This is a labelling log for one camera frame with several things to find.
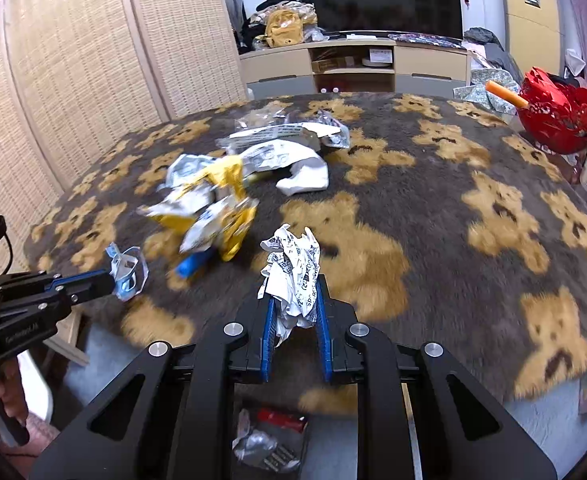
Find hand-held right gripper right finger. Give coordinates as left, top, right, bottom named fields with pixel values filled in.
left=315, top=276, right=558, bottom=480

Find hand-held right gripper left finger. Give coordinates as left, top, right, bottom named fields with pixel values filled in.
left=28, top=294, right=279, bottom=480

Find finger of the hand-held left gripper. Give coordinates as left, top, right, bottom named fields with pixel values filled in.
left=44, top=269, right=113, bottom=288
left=38, top=280, right=118, bottom=311

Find clear blue plastic wrapper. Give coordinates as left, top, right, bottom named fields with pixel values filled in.
left=104, top=242, right=149, bottom=302

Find white printed paper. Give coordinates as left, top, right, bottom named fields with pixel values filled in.
left=258, top=223, right=323, bottom=348

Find red packet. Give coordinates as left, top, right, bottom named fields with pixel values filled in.
left=258, top=407, right=308, bottom=433

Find black trash bin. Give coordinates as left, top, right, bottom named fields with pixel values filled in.
left=232, top=402, right=310, bottom=476

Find silver foil wrapper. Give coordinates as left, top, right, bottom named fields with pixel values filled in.
left=232, top=409, right=279, bottom=466

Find yellow white wrapper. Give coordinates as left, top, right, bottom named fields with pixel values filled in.
left=138, top=195, right=260, bottom=263
left=165, top=154, right=249, bottom=206

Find white plastic bag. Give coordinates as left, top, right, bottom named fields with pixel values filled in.
left=226, top=140, right=330, bottom=197

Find person's left hand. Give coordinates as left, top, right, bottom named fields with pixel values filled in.
left=0, top=362, right=29, bottom=428

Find wooden table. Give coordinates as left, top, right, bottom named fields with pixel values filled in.
left=44, top=305, right=92, bottom=367

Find bear print blanket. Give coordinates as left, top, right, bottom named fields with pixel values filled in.
left=26, top=92, right=587, bottom=416

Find woven folding screen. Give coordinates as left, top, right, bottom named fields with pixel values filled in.
left=0, top=0, right=249, bottom=281

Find white box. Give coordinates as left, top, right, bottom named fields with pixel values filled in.
left=363, top=47, right=394, bottom=68

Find camouflage cloth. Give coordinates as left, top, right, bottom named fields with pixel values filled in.
left=453, top=67, right=521, bottom=113

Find wooden television cabinet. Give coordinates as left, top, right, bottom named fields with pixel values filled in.
left=240, top=39, right=471, bottom=101

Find pile of clothes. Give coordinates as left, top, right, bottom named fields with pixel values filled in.
left=241, top=0, right=319, bottom=51

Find orange stick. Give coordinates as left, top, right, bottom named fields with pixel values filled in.
left=487, top=80, right=529, bottom=109

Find yellow backpack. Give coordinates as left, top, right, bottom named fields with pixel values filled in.
left=264, top=8, right=304, bottom=48

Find dark patterned cloth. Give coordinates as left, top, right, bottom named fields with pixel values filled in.
left=388, top=31, right=467, bottom=50

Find red openwork basket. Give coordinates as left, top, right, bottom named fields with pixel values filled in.
left=517, top=66, right=587, bottom=155

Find grey clothes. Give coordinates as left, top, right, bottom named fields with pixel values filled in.
left=463, top=27, right=521, bottom=81

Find beige standing air conditioner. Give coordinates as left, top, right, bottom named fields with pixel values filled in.
left=498, top=0, right=561, bottom=78

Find black cable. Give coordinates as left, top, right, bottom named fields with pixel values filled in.
left=0, top=212, right=17, bottom=278

